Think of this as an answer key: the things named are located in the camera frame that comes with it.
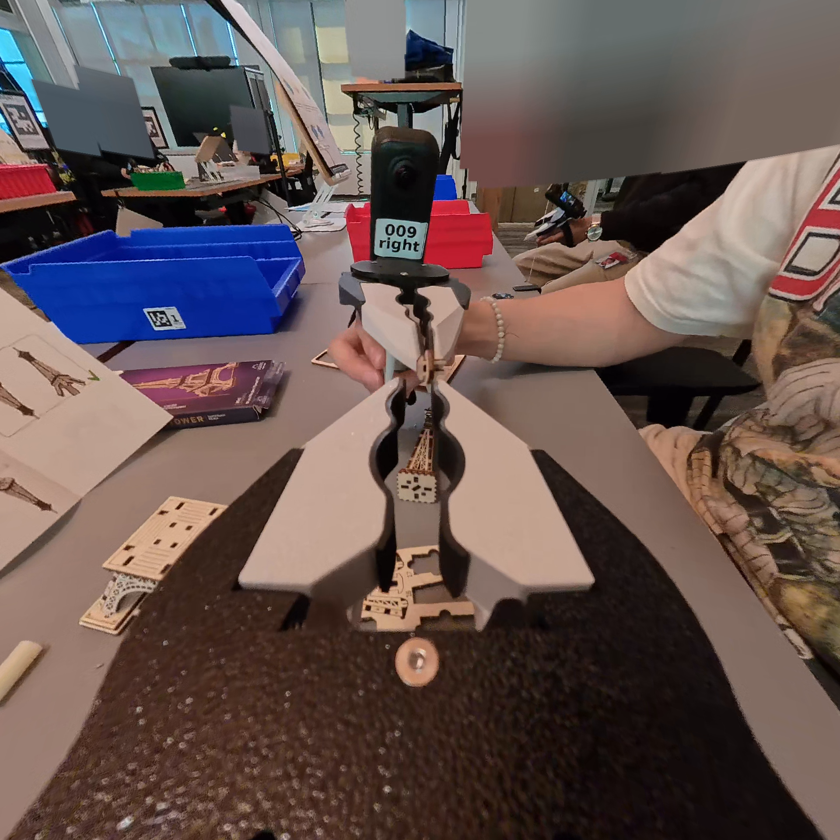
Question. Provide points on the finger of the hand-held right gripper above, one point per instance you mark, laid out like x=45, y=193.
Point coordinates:
x=446, y=321
x=390, y=321

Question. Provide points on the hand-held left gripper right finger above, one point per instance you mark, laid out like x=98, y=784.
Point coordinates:
x=518, y=525

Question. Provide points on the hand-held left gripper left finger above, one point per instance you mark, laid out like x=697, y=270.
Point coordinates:
x=315, y=525

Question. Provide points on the square toothed wooden plate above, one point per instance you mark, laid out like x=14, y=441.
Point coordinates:
x=432, y=367

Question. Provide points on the person's right forearm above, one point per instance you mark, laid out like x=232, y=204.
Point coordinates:
x=571, y=328

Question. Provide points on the standing desk with wooden top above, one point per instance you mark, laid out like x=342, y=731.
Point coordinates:
x=400, y=88

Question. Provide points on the grey desk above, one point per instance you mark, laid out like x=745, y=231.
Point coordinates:
x=590, y=459

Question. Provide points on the person's right hand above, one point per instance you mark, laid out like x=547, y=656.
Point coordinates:
x=358, y=358

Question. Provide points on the wooden sheet with jagged cutouts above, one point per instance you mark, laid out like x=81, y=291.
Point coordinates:
x=453, y=364

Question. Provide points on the blue storage bin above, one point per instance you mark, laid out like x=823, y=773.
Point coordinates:
x=131, y=282
x=446, y=187

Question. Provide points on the red storage bin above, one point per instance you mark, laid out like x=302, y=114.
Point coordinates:
x=26, y=180
x=459, y=236

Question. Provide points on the clear acrylic stand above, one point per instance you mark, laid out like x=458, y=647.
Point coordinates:
x=321, y=207

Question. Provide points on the wooden tower spire model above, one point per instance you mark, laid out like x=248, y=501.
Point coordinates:
x=418, y=472

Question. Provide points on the dark blue bag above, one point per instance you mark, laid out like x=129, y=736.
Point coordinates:
x=430, y=52

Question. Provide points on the wooden sheet with slot cutouts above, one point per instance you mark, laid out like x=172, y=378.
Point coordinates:
x=420, y=607

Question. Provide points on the white poster board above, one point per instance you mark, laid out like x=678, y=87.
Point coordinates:
x=295, y=98

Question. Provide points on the wooden square platform piece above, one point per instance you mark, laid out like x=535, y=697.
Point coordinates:
x=164, y=538

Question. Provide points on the purple puzzle box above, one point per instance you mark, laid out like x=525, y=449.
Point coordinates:
x=197, y=394

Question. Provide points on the wooden top table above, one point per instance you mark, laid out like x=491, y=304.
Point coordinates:
x=216, y=182

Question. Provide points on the wooden arch leg piece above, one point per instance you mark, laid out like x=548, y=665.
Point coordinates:
x=118, y=604

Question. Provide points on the black monitor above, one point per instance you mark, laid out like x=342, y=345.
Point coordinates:
x=203, y=105

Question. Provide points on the black chair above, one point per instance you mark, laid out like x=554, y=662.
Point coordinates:
x=676, y=377

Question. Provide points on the green storage bin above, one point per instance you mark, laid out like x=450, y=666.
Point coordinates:
x=157, y=180

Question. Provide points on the black white marker sign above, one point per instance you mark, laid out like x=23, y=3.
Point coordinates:
x=155, y=128
x=23, y=121

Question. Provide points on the white paper tag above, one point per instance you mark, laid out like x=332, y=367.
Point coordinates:
x=138, y=223

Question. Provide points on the white assembly instruction sheet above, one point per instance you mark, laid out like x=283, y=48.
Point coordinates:
x=65, y=407

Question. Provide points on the grey monitor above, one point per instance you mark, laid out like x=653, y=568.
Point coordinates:
x=98, y=111

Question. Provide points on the cream wax stick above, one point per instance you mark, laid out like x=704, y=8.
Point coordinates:
x=16, y=669

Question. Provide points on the wooden table with bins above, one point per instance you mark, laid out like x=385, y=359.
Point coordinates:
x=33, y=200

